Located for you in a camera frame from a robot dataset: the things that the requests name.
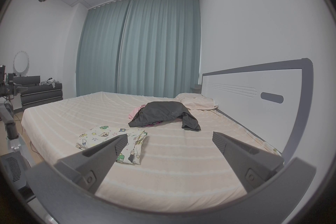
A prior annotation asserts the round white mirror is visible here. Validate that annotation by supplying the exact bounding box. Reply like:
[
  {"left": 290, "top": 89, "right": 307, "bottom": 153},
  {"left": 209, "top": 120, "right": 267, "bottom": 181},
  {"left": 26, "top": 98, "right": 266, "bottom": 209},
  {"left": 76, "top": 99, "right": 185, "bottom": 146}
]
[{"left": 13, "top": 50, "right": 30, "bottom": 77}]

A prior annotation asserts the black garment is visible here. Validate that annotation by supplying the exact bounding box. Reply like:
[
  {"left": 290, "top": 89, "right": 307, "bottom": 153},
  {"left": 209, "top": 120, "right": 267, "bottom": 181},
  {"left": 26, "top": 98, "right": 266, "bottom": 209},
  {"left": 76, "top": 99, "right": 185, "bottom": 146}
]
[{"left": 128, "top": 101, "right": 201, "bottom": 132}]

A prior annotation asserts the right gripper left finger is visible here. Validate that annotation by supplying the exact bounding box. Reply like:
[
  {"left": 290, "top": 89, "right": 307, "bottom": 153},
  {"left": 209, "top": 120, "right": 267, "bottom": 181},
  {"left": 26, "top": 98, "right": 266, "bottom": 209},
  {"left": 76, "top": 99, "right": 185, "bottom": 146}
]
[{"left": 54, "top": 134, "right": 129, "bottom": 194}]

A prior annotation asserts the pale pink pillow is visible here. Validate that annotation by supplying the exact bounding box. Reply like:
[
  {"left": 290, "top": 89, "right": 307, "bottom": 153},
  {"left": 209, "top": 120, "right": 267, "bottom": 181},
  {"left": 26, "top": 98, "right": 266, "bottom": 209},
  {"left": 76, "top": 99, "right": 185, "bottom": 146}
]
[{"left": 174, "top": 92, "right": 219, "bottom": 110}]

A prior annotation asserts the pink garment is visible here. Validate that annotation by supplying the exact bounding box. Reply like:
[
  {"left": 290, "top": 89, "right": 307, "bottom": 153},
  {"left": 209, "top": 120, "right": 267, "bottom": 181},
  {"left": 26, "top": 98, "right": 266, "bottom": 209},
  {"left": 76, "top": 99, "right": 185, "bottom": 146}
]
[{"left": 128, "top": 103, "right": 158, "bottom": 127}]

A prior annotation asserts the black chest of drawers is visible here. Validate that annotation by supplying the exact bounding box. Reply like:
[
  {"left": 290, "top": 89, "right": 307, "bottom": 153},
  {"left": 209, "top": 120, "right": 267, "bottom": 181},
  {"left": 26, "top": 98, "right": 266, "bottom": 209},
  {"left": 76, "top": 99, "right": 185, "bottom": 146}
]
[{"left": 13, "top": 75, "right": 63, "bottom": 112}]

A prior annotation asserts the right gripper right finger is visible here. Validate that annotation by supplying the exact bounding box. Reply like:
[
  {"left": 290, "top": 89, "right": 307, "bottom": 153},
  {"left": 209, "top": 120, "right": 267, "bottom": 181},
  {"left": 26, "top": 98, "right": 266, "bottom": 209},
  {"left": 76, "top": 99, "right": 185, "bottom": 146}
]
[{"left": 212, "top": 131, "right": 285, "bottom": 194}]

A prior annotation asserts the bed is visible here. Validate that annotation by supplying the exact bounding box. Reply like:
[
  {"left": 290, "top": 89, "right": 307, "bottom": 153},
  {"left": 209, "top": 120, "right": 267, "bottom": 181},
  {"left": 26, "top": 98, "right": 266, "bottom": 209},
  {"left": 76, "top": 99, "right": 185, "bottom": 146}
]
[{"left": 21, "top": 58, "right": 314, "bottom": 211}]

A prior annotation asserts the blue-green curtain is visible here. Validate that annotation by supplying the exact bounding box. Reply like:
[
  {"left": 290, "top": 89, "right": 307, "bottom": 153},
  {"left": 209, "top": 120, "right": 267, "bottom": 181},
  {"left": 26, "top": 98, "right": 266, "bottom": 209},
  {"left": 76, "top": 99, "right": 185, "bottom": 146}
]
[
  {"left": 76, "top": 0, "right": 132, "bottom": 99},
  {"left": 117, "top": 0, "right": 201, "bottom": 97}
]

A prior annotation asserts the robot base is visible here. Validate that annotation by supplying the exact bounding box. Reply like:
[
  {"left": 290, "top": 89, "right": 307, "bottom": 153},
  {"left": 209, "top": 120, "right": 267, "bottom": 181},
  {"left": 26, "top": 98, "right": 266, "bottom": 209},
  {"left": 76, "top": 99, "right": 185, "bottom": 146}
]
[{"left": 0, "top": 136, "right": 36, "bottom": 204}]

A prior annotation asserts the white printed pyjama top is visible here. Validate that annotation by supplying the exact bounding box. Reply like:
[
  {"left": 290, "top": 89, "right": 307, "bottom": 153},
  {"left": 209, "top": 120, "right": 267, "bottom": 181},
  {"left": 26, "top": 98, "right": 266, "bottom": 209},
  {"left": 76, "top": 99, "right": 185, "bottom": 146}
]
[{"left": 76, "top": 125, "right": 148, "bottom": 165}]

